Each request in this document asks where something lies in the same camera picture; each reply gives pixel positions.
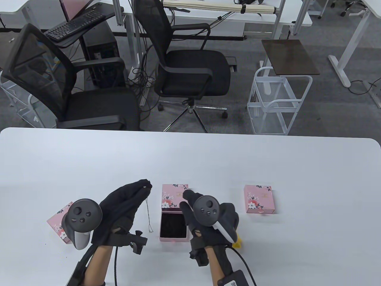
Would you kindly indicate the person's left hand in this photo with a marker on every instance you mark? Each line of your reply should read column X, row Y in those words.
column 125, row 202

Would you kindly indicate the person's right hand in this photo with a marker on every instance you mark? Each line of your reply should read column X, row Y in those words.
column 205, row 236

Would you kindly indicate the yellow cloth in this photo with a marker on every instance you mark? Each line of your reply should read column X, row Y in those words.
column 237, row 244

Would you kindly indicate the person's right forearm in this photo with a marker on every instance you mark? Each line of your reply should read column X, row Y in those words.
column 215, row 265

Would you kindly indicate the person's left forearm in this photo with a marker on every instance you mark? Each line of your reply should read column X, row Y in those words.
column 96, row 265

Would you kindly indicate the black mesh office chair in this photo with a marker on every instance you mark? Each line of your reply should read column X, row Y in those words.
column 98, row 107
column 193, row 71

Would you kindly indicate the black computer tower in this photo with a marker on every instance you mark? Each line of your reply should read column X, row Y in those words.
column 102, row 50

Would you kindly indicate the black keyboard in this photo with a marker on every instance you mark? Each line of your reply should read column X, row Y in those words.
column 71, row 26

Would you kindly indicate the dark wooden side table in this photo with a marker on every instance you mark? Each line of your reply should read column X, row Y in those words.
column 290, row 56

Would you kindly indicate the pink screen laptop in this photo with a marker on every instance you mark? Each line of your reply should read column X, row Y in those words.
column 74, row 7

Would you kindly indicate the white desk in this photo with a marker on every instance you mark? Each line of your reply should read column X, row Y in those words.
column 29, row 12
column 354, row 32

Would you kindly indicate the rolled beige mat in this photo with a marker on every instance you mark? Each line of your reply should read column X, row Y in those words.
column 208, row 5

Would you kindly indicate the black office chair base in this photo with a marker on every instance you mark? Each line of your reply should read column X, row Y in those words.
column 346, row 4

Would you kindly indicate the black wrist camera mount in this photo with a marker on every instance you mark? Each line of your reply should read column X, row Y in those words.
column 138, row 242
column 201, row 257

